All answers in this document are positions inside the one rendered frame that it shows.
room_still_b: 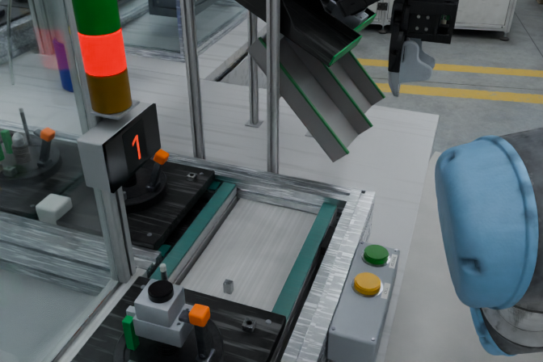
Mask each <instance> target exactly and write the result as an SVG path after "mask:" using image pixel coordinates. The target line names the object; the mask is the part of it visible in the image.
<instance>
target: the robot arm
mask: <svg viewBox="0 0 543 362"><path fill-rule="evenodd" d="M378 1H380V0H338V1H337V2H336V4H337V6H338V8H339V10H340V12H341V14H342V16H343V17H344V18H345V17H347V16H349V15H351V16H353V15H356V14H358V13H360V12H361V11H363V10H365V9H366V8H367V7H368V6H370V5H372V4H373V3H375V2H378ZM458 3H459V0H394V4H393V8H392V14H391V20H390V27H389V32H390V33H391V38H390V45H389V68H388V71H389V87H390V89H391V91H392V93H393V95H394V96H397V97H398V95H399V91H400V86H401V83H404V82H418V81H426V80H428V79H429V78H430V77H431V76H432V69H433V68H434V67H435V59H434V58H433V57H431V56H430V55H428V54H427V53H425V52H424V51H423V50H422V42H423V41H428V42H435V43H442V44H451V39H452V33H453V29H454V27H455V22H456V17H457V8H458ZM437 32H438V33H437ZM408 37H409V38H410V40H408ZM435 184H436V197H437V203H438V204H437V206H438V213H439V219H440V228H441V233H442V238H443V243H444V250H445V254H446V259H447V262H448V269H449V272H450V276H451V279H452V284H453V286H454V288H455V291H456V294H457V296H458V298H459V299H460V301H461V302H462V303H464V304H465V305H467V306H469V308H470V312H471V316H472V319H473V322H474V327H475V330H476V332H477V335H478V337H479V341H480V343H481V345H482V347H483V348H484V349H485V351H486V352H488V353H489V354H491V355H493V356H515V355H517V354H525V353H534V352H543V127H542V128H535V129H531V130H527V131H523V132H518V133H511V134H507V135H503V136H499V137H498V136H494V135H489V136H483V137H479V138H477V139H475V140H474V141H472V142H470V143H466V144H463V145H457V146H453V147H451V148H449V149H447V150H445V151H444V152H443V153H442V154H441V155H440V156H439V157H438V159H437V161H436V168H435Z"/></svg>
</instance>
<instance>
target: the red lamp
mask: <svg viewBox="0 0 543 362"><path fill-rule="evenodd" d="M78 38H79V43H80V47H81V52H82V59H83V64H84V69H85V72H86V73H87V74H89V75H93V76H100V77H102V76H111V75H114V74H118V73H121V72H123V71H124V70H125V69H126V68H127V63H126V57H125V51H124V42H123V36H122V30H121V28H120V29H119V30H118V31H117V32H113V33H111V34H106V35H101V36H87V35H83V34H81V33H79V32H78Z"/></svg>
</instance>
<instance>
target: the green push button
mask: <svg viewBox="0 0 543 362"><path fill-rule="evenodd" d="M388 258H389V252H388V251H387V250H386V249H385V248H384V247H383V246H380V245H370V246H367V247H365V249H364V259H365V260H366V261H367V262H369V263H371V264H375V265H381V264H383V263H386V262H387V261H388Z"/></svg>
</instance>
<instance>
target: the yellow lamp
mask: <svg viewBox="0 0 543 362"><path fill-rule="evenodd" d="M86 81H87V85H88V90H89V95H90V102H91V107H92V109H93V110H94V111H95V112H98V113H101V114H114V113H118V112H123V111H125V110H127V109H128V108H130V107H131V105H132V103H133V102H132V97H131V91H130V85H129V80H128V69H127V68H126V69H125V70H124V71H123V72H121V73H118V74H114V75H111V76H102V77H100V76H93V75H89V74H87V73H86Z"/></svg>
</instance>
